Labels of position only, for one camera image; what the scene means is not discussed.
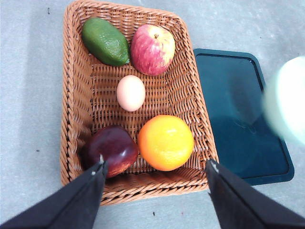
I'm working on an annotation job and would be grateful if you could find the green ceramic bowl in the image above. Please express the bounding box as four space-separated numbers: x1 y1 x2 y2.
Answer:
262 56 305 146

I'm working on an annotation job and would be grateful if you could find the red yellow apple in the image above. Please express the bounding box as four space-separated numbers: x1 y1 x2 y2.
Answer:
131 24 175 76

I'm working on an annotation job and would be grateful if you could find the beige egg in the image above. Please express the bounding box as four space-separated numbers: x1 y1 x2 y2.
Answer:
116 75 146 112

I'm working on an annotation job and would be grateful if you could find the green avocado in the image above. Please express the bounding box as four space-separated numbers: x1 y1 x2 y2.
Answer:
82 17 130 66

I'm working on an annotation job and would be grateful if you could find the dark red apple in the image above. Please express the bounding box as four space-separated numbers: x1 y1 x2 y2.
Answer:
81 126 139 178

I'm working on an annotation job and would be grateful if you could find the orange fruit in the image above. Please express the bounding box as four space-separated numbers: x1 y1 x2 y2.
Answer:
137 115 194 171

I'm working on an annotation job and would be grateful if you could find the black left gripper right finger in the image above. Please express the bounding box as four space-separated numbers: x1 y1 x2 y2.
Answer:
205 159 305 229

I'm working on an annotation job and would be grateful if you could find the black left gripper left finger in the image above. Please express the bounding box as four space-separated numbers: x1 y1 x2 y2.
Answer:
0 160 108 229

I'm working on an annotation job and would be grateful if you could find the dark rectangular tray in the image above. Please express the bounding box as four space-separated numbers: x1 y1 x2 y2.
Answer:
193 49 295 186

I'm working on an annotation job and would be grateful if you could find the brown wicker basket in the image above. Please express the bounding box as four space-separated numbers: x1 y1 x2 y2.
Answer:
61 2 219 205

